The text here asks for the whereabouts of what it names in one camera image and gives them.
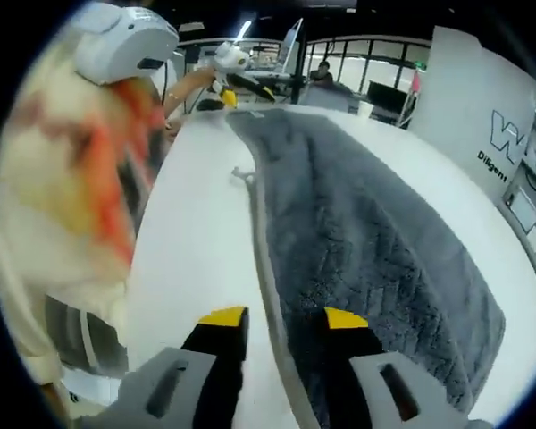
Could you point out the grey striped trousers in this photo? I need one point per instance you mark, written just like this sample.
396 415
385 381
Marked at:
85 330

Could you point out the person's left hand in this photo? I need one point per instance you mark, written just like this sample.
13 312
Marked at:
196 84

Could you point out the white VR headset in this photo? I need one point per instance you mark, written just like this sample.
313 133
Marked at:
120 40

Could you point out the person in cream orange shirt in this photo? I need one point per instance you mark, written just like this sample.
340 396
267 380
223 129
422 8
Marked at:
62 187

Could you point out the black monitor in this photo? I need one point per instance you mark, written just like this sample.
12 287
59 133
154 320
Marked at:
384 100

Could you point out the grey towel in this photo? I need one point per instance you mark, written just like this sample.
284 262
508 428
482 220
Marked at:
362 232

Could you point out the white paper cup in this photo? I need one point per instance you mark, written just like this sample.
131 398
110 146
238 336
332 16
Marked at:
365 109

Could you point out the pink flag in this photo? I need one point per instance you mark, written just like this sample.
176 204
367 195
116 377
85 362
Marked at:
416 82

